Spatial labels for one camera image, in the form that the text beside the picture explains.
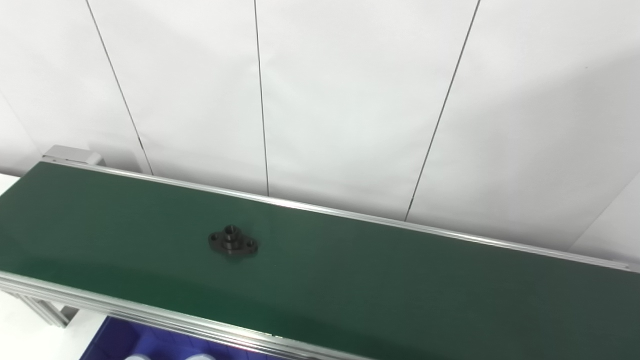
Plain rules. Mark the black flanged part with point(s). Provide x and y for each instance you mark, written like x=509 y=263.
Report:
x=231 y=244

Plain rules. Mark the aluminium conveyor leg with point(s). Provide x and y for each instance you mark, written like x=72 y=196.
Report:
x=47 y=312

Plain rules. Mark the green conveyor belt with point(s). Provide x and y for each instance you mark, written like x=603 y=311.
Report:
x=350 y=290
x=150 y=315

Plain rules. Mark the white block part with holes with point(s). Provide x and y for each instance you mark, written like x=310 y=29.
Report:
x=137 y=357
x=200 y=356

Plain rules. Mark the blue bin with white parts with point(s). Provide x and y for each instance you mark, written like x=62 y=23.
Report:
x=125 y=337

